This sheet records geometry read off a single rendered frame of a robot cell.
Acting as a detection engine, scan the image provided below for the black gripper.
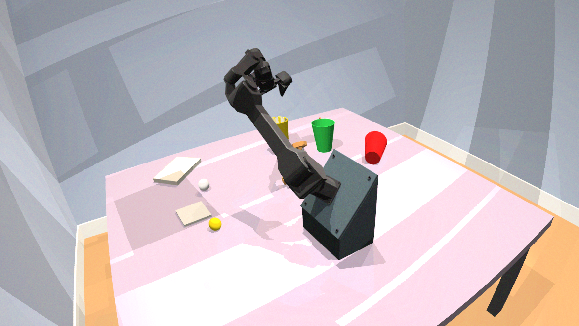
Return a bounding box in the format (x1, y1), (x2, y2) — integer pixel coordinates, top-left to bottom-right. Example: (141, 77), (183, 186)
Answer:
(255, 71), (293, 96)

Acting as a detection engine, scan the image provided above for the white flat square panel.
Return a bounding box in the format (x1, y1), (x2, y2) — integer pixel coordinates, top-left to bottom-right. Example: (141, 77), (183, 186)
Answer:
(176, 201), (212, 227)

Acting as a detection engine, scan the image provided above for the beige flat block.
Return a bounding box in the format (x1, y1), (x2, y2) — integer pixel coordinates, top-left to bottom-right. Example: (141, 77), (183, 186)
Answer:
(153, 157), (201, 185)

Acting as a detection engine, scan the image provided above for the green cup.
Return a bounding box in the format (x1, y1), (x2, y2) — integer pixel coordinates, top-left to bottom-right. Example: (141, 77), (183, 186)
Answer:
(311, 118), (335, 153)

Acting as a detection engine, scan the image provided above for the white ball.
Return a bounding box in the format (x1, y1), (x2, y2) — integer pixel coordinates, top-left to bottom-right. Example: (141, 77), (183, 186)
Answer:
(198, 179), (210, 191)

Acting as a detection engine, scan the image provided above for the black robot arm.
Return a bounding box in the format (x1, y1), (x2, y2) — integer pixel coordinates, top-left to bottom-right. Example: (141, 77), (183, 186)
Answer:
(224, 48), (341, 205)

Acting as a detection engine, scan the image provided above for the red cone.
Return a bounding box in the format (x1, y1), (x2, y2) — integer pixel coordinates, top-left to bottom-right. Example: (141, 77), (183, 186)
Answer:
(365, 131), (387, 164)

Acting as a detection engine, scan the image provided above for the yellow cup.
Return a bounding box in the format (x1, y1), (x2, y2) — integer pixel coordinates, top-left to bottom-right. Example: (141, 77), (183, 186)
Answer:
(272, 117), (289, 139)

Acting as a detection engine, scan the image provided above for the yellow ball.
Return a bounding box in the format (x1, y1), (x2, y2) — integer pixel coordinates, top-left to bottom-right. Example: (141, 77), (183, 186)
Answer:
(209, 217), (222, 231)

